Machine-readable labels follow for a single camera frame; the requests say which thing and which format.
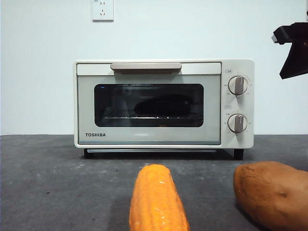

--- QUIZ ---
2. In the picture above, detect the purple eggplant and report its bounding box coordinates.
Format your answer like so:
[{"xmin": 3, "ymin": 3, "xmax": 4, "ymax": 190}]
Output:
[{"xmin": 133, "ymin": 94, "xmax": 193, "ymax": 119}]

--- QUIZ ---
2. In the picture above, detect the oven door with beige handle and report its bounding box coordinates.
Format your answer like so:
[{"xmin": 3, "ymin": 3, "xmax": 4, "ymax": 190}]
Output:
[{"xmin": 76, "ymin": 62, "xmax": 222, "ymax": 146}]

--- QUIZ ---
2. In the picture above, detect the beige oven temperature knob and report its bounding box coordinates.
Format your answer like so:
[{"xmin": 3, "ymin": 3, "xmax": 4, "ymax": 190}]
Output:
[{"xmin": 227, "ymin": 76, "xmax": 249, "ymax": 96}]

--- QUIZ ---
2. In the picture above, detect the beige oven timer knob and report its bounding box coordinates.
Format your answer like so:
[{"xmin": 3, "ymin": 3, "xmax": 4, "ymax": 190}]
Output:
[{"xmin": 227, "ymin": 113, "xmax": 249, "ymax": 134}]

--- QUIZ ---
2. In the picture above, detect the white toaster oven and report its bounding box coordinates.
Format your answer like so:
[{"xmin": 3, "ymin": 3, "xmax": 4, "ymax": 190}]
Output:
[{"xmin": 73, "ymin": 59, "xmax": 256, "ymax": 160}]

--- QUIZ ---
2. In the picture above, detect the brown sweet potato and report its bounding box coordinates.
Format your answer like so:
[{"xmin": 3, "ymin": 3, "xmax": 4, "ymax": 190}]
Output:
[{"xmin": 232, "ymin": 161, "xmax": 308, "ymax": 230}]

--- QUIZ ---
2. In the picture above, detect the orange corn cob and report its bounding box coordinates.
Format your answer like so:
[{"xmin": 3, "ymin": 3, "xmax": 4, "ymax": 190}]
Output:
[{"xmin": 128, "ymin": 164, "xmax": 191, "ymax": 231}]

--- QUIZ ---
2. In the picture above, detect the metal oven wire rack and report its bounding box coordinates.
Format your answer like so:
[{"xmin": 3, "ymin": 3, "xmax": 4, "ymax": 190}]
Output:
[{"xmin": 103, "ymin": 115, "xmax": 203, "ymax": 120}]

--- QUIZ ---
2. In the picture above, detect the white wall socket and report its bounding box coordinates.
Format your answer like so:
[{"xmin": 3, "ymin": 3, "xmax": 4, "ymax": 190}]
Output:
[{"xmin": 91, "ymin": 0, "xmax": 115, "ymax": 23}]

